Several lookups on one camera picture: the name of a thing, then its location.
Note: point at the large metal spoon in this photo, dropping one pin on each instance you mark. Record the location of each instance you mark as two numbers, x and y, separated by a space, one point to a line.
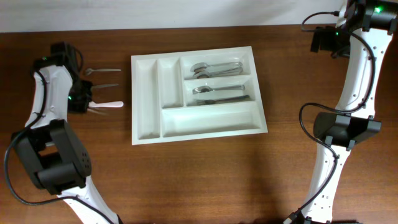
206 74
198 67

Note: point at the white plastic cutlery tray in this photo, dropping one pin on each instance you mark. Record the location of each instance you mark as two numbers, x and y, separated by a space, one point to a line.
165 110

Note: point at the small metal teaspoon lower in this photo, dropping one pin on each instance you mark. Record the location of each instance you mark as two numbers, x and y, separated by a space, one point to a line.
103 86

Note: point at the metal fork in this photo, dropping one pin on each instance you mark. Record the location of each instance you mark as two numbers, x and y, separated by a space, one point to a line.
215 101
204 89

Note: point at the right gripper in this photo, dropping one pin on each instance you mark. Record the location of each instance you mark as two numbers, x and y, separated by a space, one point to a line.
319 40

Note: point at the white plastic knife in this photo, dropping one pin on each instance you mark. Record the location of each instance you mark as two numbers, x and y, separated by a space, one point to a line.
113 104

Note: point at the metal kitchen tongs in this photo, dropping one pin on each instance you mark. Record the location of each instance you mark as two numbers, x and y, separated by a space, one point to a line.
97 112

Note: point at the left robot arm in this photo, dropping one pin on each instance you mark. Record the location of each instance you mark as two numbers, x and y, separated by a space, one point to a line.
51 153

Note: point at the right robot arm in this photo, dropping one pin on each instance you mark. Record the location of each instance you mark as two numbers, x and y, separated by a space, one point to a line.
362 34

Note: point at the small metal teaspoon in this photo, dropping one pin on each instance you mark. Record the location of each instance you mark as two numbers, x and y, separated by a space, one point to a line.
89 71
103 86

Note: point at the small metal teaspoon upper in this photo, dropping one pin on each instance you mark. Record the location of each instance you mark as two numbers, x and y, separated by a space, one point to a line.
89 71

